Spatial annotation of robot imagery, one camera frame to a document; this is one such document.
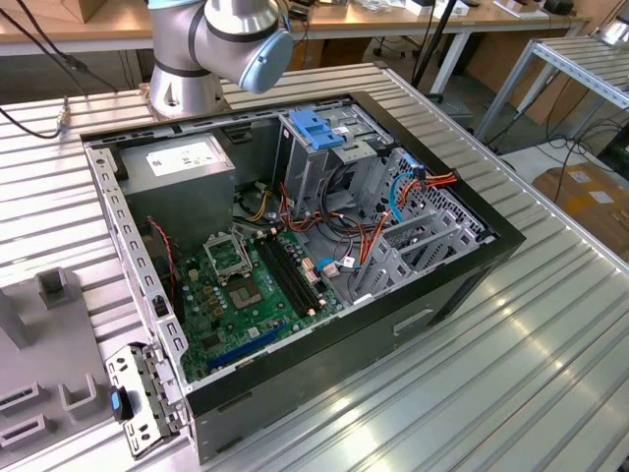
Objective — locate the CPU socket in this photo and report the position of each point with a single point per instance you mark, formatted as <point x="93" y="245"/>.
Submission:
<point x="245" y="294"/>

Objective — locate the blue expansion slot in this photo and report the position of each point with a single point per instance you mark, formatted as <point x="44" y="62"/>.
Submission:
<point x="245" y="349"/>

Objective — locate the black blue latch tab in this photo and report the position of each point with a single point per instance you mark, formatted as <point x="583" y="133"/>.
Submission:
<point x="120" y="403"/>

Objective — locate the silver slot cover bracket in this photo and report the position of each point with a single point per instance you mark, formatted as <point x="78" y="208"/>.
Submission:
<point x="142" y="432"/>

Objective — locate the grey power supply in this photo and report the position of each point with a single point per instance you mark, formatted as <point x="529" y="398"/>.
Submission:
<point x="182" y="206"/>

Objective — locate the black PC case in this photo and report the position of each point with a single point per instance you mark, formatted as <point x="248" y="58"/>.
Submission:
<point x="319" y="373"/>

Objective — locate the large cardboard box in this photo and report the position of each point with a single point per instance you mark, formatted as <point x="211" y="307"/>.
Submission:
<point x="589" y="206"/>

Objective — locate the black RAM slot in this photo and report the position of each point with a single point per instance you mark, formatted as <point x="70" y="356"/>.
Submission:
<point x="300" y="268"/>
<point x="281" y="277"/>
<point x="294" y="271"/>
<point x="287" y="274"/>

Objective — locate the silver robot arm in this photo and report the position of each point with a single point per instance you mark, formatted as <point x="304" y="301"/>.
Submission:
<point x="182" y="49"/>

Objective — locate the blue drive cage latch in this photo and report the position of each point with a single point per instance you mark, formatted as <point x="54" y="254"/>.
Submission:
<point x="309" y="128"/>

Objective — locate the RAM stick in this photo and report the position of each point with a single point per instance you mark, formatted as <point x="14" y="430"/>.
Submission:
<point x="17" y="395"/>

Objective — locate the black tripod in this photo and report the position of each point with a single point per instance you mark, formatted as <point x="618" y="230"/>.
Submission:
<point x="432" y="34"/>

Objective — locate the silver disk bay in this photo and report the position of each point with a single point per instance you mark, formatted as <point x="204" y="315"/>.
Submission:
<point x="417" y="255"/>

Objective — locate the wooden desk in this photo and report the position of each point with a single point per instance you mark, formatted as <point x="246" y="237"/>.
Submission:
<point x="29" y="27"/>

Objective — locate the grey parts rack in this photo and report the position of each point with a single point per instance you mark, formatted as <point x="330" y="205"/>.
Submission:
<point x="54" y="344"/>

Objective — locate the green motherboard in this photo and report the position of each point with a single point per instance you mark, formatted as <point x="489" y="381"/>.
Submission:
<point x="231" y="334"/>

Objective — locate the black case fan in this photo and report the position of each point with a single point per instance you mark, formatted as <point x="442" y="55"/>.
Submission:
<point x="157" y="255"/>

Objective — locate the silver optical drive cage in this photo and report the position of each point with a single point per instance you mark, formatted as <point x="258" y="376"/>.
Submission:
<point x="300" y="167"/>

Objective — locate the small cardboard box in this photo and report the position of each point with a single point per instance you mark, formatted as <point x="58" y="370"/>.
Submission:
<point x="88" y="9"/>

